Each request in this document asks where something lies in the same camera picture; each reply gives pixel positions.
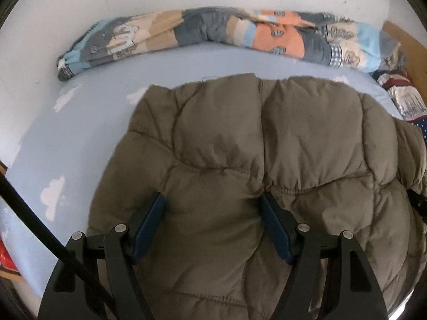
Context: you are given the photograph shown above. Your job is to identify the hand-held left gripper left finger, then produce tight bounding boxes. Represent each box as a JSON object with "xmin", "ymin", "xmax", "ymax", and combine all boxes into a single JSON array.
[{"xmin": 37, "ymin": 191, "xmax": 167, "ymax": 320}]

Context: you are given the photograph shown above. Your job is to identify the light blue cloud bed sheet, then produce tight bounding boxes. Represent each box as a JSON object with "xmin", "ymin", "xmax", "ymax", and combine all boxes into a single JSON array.
[{"xmin": 0, "ymin": 45, "xmax": 404, "ymax": 299}]

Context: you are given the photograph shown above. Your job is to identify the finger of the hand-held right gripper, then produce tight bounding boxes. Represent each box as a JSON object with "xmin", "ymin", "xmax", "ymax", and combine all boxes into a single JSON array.
[{"xmin": 409, "ymin": 188, "xmax": 427, "ymax": 222}]

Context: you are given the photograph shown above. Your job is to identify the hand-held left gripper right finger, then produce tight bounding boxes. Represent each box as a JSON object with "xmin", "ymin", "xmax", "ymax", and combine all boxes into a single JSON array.
[{"xmin": 260, "ymin": 193, "xmax": 389, "ymax": 320}]

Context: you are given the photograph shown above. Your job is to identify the white red house print cloth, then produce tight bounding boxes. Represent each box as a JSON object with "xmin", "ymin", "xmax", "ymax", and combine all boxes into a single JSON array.
[{"xmin": 374, "ymin": 70, "xmax": 427, "ymax": 122}]

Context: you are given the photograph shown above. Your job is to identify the red object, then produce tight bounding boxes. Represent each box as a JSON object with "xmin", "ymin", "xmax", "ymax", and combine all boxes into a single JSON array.
[{"xmin": 0, "ymin": 237, "xmax": 19, "ymax": 272}]

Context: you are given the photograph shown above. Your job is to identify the navy star print pillow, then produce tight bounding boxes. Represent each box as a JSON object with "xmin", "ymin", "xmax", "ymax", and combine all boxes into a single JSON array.
[{"xmin": 412, "ymin": 115, "xmax": 427, "ymax": 141}]

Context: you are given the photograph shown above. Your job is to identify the patchwork cartoon quilt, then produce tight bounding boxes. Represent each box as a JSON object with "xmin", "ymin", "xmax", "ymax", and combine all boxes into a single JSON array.
[{"xmin": 57, "ymin": 6, "xmax": 409, "ymax": 81}]

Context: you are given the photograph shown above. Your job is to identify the black cable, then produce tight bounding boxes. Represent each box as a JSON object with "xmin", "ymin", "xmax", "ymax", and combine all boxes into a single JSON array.
[{"xmin": 0, "ymin": 173, "xmax": 117, "ymax": 320}]

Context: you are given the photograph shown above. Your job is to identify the olive puffer jacket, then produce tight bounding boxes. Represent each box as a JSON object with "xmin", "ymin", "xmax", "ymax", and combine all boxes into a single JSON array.
[{"xmin": 87, "ymin": 73, "xmax": 427, "ymax": 320}]

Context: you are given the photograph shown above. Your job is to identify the wooden headboard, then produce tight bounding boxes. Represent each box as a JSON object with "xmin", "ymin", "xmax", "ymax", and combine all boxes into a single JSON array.
[{"xmin": 382, "ymin": 20, "xmax": 427, "ymax": 101}]

